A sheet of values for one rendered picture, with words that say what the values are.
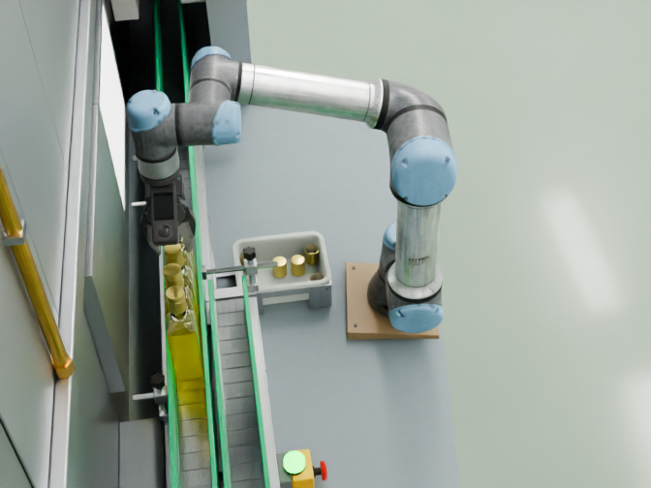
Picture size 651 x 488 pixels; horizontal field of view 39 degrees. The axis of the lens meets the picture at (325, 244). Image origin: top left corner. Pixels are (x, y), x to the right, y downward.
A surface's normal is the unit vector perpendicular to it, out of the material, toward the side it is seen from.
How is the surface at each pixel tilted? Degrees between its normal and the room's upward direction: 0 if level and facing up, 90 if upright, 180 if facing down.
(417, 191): 84
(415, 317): 100
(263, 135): 0
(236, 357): 0
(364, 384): 0
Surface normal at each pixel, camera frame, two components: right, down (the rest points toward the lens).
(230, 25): 0.15, 0.72
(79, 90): -0.01, -0.69
